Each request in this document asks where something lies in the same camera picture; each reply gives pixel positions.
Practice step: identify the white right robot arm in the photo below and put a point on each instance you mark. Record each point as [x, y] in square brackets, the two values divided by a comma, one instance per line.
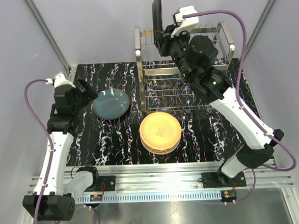
[238, 118]

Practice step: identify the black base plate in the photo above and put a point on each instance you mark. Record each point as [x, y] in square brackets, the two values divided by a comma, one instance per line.
[210, 179]
[105, 182]

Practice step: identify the slotted cable duct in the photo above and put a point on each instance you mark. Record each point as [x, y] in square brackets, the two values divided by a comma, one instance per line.
[150, 197]

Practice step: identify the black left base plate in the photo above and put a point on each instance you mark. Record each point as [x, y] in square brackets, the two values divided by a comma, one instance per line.
[105, 182]

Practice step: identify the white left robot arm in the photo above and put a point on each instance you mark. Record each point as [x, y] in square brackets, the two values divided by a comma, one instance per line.
[52, 200]

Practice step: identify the yellow plate with drawing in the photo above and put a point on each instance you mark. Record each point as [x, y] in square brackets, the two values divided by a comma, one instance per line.
[160, 125]

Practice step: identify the dark striped rim plate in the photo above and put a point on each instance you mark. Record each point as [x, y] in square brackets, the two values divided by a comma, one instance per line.
[157, 15]

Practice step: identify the steel wire dish rack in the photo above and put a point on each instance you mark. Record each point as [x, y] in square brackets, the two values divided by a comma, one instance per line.
[161, 84]

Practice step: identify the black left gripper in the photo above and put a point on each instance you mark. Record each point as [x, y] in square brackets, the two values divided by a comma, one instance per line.
[90, 92]

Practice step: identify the pink bottom plate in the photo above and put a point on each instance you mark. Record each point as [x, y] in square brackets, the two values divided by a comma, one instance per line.
[160, 146]

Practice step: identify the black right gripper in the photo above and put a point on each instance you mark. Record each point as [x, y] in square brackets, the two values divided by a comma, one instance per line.
[167, 39]

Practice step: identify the blue glazed plate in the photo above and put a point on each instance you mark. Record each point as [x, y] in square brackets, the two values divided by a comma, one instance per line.
[111, 104]

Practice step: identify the aluminium front rail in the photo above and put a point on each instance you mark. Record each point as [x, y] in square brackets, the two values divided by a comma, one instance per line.
[182, 177]

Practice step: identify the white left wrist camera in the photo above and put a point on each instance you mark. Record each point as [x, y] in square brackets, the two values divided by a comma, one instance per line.
[59, 80]

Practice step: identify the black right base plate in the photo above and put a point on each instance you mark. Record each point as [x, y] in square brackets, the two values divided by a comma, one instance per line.
[210, 179]

